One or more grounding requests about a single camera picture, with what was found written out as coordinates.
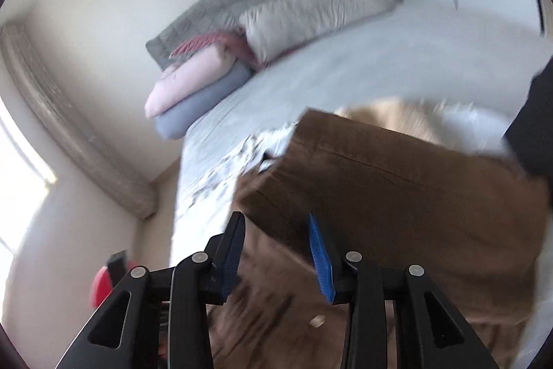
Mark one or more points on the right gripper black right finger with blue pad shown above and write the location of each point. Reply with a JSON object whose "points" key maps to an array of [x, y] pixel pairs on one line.
{"points": [[396, 317]]}

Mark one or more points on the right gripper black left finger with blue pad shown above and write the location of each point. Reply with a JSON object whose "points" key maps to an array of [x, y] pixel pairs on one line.
{"points": [[124, 330]]}

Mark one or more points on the red object beside bed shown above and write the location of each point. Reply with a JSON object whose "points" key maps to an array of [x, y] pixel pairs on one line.
{"points": [[104, 282]]}

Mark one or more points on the white grid-pattern bed blanket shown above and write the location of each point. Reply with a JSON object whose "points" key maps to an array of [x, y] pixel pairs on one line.
{"points": [[242, 161]]}

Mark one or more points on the lavender blue folded pillow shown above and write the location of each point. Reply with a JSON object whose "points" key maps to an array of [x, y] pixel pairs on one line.
{"points": [[174, 123]]}

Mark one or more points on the black garment on bed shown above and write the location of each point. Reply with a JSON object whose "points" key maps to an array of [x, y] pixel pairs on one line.
{"points": [[530, 135]]}

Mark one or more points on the grey window curtain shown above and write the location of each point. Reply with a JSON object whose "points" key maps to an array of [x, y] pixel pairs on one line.
{"points": [[105, 167]]}

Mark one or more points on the pink folded pillow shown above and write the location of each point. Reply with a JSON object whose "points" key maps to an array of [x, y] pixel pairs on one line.
{"points": [[179, 81]]}

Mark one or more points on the maroon striped cloth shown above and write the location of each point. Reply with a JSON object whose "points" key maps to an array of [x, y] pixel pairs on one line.
{"points": [[233, 41]]}

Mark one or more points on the grey crinkled pillow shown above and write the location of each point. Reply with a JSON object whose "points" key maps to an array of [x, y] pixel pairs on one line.
{"points": [[274, 27]]}

